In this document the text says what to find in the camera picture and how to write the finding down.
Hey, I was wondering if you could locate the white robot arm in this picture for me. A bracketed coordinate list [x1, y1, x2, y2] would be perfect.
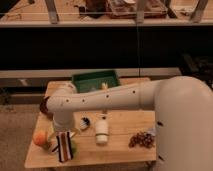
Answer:
[46, 76, 213, 171]

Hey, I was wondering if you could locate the clear plastic wrapper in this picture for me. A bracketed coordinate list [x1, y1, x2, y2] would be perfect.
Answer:
[147, 126, 156, 136]

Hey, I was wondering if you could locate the dark brown bowl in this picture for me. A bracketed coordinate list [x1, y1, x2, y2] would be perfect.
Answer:
[39, 96, 53, 119]

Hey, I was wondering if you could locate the silver spoon black handle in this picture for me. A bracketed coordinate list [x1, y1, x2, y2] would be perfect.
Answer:
[49, 116, 91, 154]

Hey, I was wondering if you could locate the white bottle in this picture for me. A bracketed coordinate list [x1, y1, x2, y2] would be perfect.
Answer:
[95, 115, 109, 145]

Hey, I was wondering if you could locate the orange fruit on cup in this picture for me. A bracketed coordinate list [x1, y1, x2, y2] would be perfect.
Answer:
[33, 130, 51, 149]

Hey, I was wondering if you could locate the green plastic tray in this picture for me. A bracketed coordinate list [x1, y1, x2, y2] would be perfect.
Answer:
[72, 70, 120, 93]

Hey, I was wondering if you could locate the bunch of dark grapes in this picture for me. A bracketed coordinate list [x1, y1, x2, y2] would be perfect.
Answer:
[129, 132, 155, 148]

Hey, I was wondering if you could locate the green plastic cup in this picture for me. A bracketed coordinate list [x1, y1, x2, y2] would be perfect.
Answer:
[50, 141, 77, 162]

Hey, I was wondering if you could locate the yellow item in tray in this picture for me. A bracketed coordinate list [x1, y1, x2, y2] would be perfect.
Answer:
[101, 82, 109, 90]

